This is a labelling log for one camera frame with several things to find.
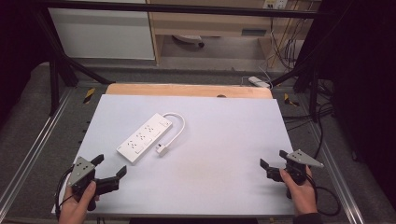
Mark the chair base with wheel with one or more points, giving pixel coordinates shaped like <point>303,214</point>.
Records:
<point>188,39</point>

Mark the person's right hand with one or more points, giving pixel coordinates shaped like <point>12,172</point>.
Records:
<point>303,197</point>

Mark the white plug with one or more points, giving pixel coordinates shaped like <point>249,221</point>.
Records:
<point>162,150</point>

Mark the aluminium rail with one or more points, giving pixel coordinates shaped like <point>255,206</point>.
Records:
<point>339,180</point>
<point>34,143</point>

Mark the white cabinet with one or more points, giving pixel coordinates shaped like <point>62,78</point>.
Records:
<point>99,34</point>

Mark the person's left hand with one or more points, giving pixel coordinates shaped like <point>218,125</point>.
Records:
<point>73,210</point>

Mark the black curtain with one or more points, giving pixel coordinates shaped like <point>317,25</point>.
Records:
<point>17,46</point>
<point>364,77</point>

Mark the black metal frame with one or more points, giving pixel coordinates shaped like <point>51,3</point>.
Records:
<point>186,8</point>

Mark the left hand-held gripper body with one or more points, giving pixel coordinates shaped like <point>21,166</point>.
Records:
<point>81,171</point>

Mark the small white power strip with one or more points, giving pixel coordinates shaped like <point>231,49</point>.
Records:
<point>258,81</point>

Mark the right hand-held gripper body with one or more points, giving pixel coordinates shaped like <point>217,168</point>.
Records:
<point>300,158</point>

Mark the white wall outlet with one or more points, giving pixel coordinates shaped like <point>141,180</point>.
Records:
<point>275,3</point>

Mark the wooden board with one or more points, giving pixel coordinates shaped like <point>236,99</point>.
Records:
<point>186,90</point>

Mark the wooden desk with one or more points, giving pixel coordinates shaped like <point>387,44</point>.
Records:
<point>211,23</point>

